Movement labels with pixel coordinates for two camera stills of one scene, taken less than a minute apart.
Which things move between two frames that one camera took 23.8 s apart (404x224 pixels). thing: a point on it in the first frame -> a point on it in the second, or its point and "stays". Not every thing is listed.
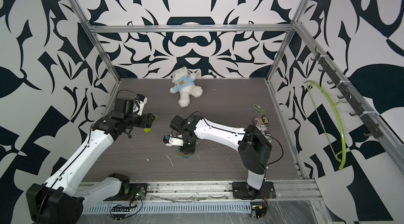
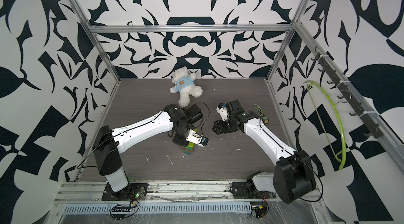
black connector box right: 260,210 stays
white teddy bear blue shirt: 183,83 stays
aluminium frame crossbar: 187,28 stays
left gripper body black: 144,121 -> 181,138
